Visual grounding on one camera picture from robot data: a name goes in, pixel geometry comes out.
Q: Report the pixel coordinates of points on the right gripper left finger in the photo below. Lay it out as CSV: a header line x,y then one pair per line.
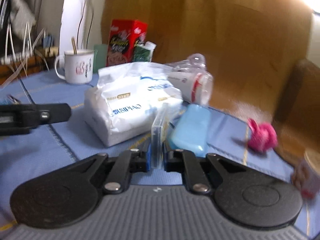
x,y
70,194

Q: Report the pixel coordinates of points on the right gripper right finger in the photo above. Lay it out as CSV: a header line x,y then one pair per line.
x,y
244,195

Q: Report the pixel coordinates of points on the pink fluffy toy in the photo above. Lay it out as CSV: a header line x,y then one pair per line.
x,y
263,136

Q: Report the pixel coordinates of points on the blue glasses case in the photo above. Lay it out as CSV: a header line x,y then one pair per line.
x,y
191,131

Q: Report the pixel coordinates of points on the yellow card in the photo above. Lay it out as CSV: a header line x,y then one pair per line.
x,y
158,134

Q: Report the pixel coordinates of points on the purple pen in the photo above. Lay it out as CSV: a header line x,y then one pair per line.
x,y
12,100

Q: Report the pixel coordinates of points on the blue striped tablecloth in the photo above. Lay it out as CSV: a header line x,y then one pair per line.
x,y
156,205

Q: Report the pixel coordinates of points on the white enamel mug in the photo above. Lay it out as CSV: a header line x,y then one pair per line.
x,y
76,69

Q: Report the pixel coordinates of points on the brown chair back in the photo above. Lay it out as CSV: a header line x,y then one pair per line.
x,y
296,119

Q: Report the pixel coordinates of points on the white router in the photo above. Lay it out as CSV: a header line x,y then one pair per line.
x,y
24,50

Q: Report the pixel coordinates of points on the white tissue pack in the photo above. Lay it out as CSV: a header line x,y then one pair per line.
x,y
127,98

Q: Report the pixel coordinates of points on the paper cups in plastic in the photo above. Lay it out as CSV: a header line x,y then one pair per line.
x,y
190,76

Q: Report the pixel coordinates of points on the red snack box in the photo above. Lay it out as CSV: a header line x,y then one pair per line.
x,y
124,36

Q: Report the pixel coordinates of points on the green white bottle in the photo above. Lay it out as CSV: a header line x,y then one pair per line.
x,y
144,52

